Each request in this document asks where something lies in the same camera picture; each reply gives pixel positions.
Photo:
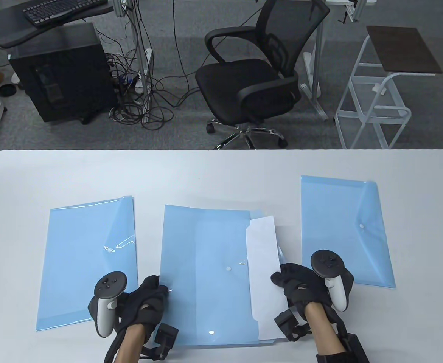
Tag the person's left hand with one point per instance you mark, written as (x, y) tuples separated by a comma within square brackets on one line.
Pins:
[(145, 302)]

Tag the person's right hand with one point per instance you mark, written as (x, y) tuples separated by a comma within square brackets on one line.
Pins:
[(300, 287)]

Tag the white paper sheet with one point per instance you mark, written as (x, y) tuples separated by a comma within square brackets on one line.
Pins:
[(263, 257)]

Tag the blue plastic snap envelope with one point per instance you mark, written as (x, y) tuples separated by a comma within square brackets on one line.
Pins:
[(198, 264), (338, 211), (77, 257)]

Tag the person's left forearm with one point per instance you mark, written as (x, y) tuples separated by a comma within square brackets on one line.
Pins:
[(130, 344)]

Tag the white and black controller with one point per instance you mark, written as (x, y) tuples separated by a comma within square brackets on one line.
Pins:
[(325, 262), (109, 283)]

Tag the black battery pack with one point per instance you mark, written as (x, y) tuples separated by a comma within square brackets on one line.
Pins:
[(355, 349)]

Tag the small white object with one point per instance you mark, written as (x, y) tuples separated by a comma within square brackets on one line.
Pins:
[(378, 89)]

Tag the black mesh office chair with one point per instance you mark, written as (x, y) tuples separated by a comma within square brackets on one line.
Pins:
[(240, 81)]

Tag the black computer tower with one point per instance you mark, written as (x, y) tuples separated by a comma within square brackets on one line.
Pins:
[(62, 75)]

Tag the grey metal desk leg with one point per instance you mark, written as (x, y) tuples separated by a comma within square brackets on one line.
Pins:
[(140, 56)]

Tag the white power strip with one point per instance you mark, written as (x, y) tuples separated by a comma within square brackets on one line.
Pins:
[(149, 56)]

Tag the black round lid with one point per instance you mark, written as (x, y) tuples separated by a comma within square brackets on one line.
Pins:
[(7, 90)]

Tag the white cart with brown top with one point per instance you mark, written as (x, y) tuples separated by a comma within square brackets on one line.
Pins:
[(403, 49)]

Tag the black keyboard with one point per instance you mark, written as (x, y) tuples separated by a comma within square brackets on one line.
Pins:
[(55, 9)]

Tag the black keyboard desk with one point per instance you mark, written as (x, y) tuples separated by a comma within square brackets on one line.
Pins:
[(2, 30)]

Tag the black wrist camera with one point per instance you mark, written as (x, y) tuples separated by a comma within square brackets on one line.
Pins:
[(166, 334), (287, 323)]

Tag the white desk frame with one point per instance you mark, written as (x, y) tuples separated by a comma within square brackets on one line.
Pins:
[(317, 56)]

